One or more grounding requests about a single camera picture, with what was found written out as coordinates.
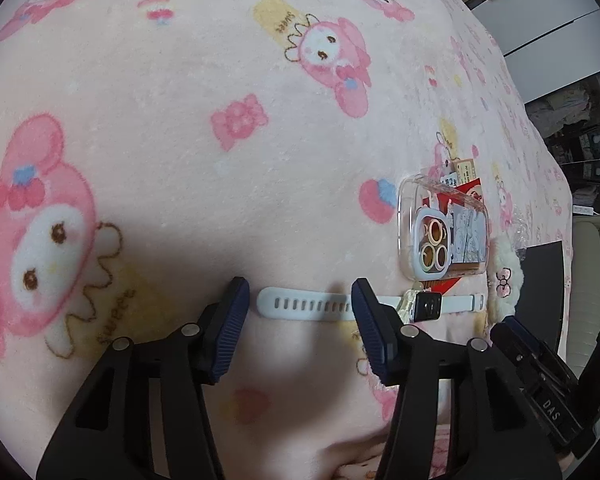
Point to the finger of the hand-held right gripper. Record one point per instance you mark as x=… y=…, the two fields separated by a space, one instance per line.
x=525 y=345

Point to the cluttered dark shelf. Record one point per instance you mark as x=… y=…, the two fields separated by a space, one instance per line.
x=580 y=125

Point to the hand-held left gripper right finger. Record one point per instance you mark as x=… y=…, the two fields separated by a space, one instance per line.
x=367 y=325

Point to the dark grey box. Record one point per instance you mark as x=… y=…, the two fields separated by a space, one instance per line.
x=544 y=290

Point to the white smart watch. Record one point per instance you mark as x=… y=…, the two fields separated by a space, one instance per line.
x=300 y=302

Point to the grey padded headboard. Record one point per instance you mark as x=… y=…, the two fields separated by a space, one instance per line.
x=590 y=270

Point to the clear phone case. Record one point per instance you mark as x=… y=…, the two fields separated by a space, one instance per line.
x=410 y=210

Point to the small beige card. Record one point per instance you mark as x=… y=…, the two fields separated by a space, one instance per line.
x=466 y=172

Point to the red paper packet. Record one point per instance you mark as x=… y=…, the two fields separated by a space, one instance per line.
x=467 y=192

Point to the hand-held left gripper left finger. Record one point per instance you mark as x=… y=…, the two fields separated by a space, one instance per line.
x=232 y=320

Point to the white cabinet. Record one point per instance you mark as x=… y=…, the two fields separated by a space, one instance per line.
x=545 y=20

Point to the white fluffy scrunchie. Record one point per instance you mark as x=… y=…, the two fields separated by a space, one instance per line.
x=505 y=270

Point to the white power strip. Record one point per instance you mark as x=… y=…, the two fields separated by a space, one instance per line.
x=583 y=209

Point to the printed pink blanket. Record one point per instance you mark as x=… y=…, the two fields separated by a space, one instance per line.
x=180 y=110

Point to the small white tag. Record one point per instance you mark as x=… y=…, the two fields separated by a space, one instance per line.
x=448 y=181

